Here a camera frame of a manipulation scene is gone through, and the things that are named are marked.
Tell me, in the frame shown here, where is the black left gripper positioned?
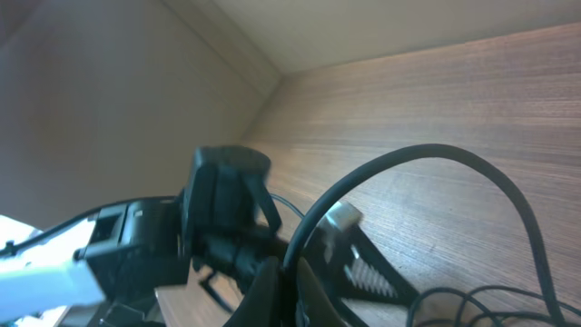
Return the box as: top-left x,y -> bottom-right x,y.
192,224 -> 419,307

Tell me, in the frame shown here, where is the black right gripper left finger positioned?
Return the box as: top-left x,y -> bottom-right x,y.
223,257 -> 282,327

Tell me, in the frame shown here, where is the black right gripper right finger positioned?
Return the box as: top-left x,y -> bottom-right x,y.
295,258 -> 347,327

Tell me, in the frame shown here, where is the black cable bundle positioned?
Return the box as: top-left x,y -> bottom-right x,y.
267,143 -> 581,327

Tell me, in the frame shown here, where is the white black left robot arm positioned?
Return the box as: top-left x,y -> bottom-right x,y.
1,144 -> 549,326

